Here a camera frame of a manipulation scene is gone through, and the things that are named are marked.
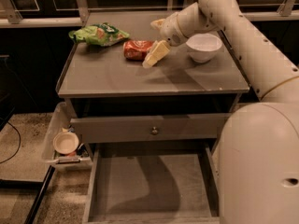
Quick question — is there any grey top drawer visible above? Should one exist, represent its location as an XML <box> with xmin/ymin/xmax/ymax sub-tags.
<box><xmin>71</xmin><ymin>113</ymin><xmax>229</xmax><ymax>143</ymax></box>

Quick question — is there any metal railing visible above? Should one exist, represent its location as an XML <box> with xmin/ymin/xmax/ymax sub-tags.
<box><xmin>0</xmin><ymin>0</ymin><xmax>299</xmax><ymax>30</ymax></box>

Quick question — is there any brass drawer knob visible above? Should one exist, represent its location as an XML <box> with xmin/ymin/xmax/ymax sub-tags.
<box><xmin>151</xmin><ymin>127</ymin><xmax>159</xmax><ymax>135</ymax></box>

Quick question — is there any black frame on floor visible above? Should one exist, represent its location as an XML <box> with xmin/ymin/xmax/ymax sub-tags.
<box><xmin>0</xmin><ymin>166</ymin><xmax>55</xmax><ymax>224</ymax></box>

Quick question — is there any black cable on floor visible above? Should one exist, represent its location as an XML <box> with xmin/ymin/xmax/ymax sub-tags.
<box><xmin>0</xmin><ymin>117</ymin><xmax>22</xmax><ymax>165</ymax></box>

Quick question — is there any small white bowl in bin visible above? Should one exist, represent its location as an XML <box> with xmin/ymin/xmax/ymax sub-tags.
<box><xmin>53</xmin><ymin>132</ymin><xmax>79</xmax><ymax>155</ymax></box>

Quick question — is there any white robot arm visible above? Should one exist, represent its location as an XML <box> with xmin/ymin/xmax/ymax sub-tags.
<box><xmin>144</xmin><ymin>0</ymin><xmax>299</xmax><ymax>224</ymax></box>

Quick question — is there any green chip bag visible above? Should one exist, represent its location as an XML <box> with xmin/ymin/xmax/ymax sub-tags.
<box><xmin>68</xmin><ymin>22</ymin><xmax>130</xmax><ymax>47</ymax></box>

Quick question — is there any red coke can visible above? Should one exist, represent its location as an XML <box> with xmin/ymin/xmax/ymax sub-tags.
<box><xmin>123</xmin><ymin>40</ymin><xmax>153</xmax><ymax>61</ymax></box>

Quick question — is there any grey open middle drawer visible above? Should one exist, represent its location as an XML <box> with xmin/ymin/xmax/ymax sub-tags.
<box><xmin>82</xmin><ymin>143</ymin><xmax>220</xmax><ymax>224</ymax></box>

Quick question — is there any grey drawer cabinet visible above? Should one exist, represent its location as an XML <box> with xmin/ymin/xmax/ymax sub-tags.
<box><xmin>55</xmin><ymin>10</ymin><xmax>252</xmax><ymax>224</ymax></box>

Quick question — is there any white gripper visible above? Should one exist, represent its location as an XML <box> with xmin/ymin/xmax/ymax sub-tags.
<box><xmin>142</xmin><ymin>12</ymin><xmax>188</xmax><ymax>68</ymax></box>

